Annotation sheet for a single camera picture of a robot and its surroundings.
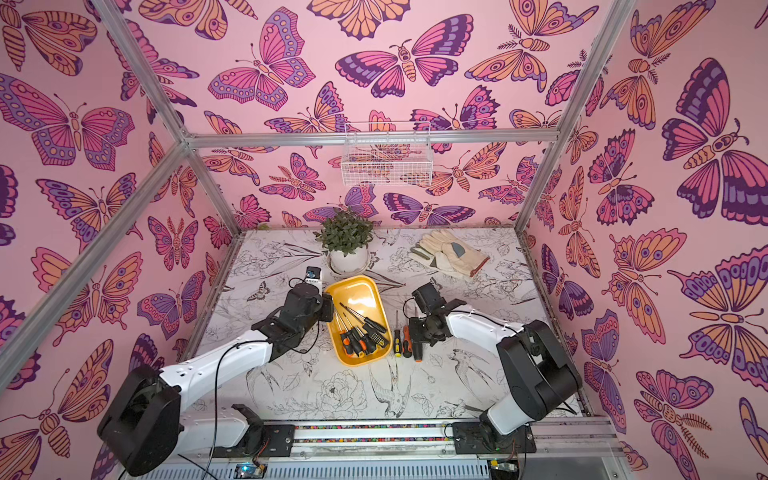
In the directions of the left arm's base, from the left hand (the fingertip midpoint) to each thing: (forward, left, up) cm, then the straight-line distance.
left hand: (332, 292), depth 87 cm
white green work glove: (+22, -33, -12) cm, 41 cm away
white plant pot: (+21, -2, -12) cm, 24 cm away
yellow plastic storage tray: (+2, -8, -5) cm, 10 cm away
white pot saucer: (+17, -7, -12) cm, 22 cm away
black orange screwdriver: (-11, -22, -11) cm, 27 cm away
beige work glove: (+22, -45, -12) cm, 51 cm away
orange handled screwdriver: (-13, -25, -11) cm, 30 cm away
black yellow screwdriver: (-10, -19, -11) cm, 24 cm away
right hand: (-8, -23, -11) cm, 27 cm away
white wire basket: (+45, -16, +13) cm, 50 cm away
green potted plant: (+17, -3, +7) cm, 19 cm away
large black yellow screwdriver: (-9, -11, -8) cm, 16 cm away
